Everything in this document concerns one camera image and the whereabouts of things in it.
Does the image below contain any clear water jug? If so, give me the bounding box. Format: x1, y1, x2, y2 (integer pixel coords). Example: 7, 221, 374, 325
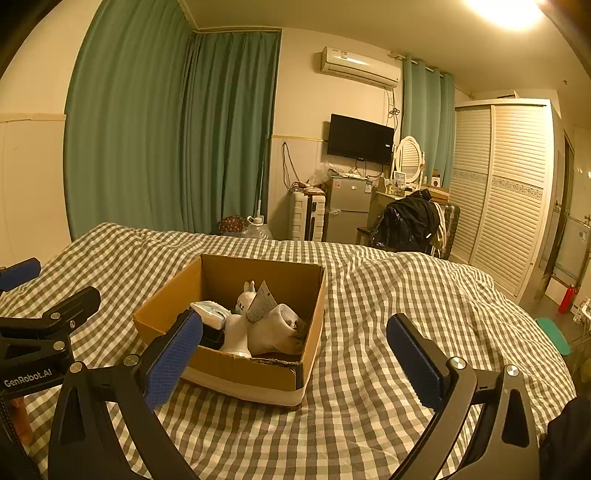
242, 215, 274, 240

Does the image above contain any wooden dressing table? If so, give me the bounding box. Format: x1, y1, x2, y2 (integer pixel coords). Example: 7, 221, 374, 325
372, 185, 448, 217

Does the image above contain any paper leaflet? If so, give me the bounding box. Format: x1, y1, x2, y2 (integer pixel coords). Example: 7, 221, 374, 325
246, 281, 278, 324

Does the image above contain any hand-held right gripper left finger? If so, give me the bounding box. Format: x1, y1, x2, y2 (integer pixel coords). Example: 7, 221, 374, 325
48, 310, 204, 480

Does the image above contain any narrow green curtain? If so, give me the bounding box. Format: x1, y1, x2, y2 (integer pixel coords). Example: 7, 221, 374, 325
401, 55, 457, 188

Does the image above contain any white tissue pack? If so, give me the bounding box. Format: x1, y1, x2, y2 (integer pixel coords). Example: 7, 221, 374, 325
190, 301, 232, 329

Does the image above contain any black wall television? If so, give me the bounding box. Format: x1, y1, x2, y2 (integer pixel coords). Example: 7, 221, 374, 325
327, 114, 395, 164

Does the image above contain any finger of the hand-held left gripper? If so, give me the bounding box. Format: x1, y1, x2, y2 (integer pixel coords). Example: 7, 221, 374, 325
0, 258, 41, 292
0, 286, 101, 340

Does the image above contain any person's left hand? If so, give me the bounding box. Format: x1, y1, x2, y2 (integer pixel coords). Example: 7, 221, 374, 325
13, 399, 34, 446

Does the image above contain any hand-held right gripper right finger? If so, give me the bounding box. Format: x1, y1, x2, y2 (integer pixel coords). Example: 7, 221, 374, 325
386, 314, 540, 480

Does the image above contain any wall cable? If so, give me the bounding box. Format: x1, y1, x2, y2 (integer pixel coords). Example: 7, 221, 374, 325
281, 142, 301, 190

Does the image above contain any red fire extinguisher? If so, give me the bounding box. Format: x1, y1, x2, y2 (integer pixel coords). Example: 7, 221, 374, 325
558, 284, 579, 315

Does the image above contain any green plastic stool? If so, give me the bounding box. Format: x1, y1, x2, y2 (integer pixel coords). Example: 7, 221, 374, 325
536, 318, 574, 356

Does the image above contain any white sock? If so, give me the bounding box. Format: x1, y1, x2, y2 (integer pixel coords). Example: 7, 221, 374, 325
249, 304, 311, 356

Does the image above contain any white bladeless ring fan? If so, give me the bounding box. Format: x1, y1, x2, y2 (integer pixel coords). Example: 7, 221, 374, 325
219, 314, 252, 358

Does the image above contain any dark clothing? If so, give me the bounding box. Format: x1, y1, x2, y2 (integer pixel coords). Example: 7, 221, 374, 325
539, 399, 591, 480

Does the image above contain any white louvered wardrobe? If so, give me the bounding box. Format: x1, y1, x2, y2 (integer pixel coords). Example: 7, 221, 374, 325
449, 99, 555, 298

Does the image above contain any white air conditioner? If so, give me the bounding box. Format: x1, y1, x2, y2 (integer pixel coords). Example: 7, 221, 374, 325
316, 46, 402, 89

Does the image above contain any silver mini fridge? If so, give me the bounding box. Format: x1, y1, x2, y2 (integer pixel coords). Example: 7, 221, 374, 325
325, 175, 372, 243

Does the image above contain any small black object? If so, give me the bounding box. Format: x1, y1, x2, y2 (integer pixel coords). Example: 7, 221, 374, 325
202, 325, 227, 350

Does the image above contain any clear plastic bag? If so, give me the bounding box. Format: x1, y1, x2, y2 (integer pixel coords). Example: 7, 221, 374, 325
309, 161, 340, 188

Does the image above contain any brown cardboard box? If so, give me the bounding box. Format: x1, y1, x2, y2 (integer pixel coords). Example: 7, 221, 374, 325
133, 253, 328, 408

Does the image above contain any white suitcase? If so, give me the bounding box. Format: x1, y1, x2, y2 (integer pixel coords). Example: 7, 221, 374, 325
290, 190, 328, 241

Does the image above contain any brown patterned bag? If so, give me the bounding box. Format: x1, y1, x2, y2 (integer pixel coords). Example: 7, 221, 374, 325
217, 215, 250, 236

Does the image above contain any white plush toy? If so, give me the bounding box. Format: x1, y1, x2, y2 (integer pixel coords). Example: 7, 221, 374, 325
235, 278, 259, 315

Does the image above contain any white oval vanity mirror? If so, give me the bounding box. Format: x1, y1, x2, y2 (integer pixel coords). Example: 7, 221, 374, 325
392, 135, 426, 185

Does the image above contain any green white checked blanket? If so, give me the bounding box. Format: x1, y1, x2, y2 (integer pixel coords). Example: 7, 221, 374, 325
0, 222, 578, 480

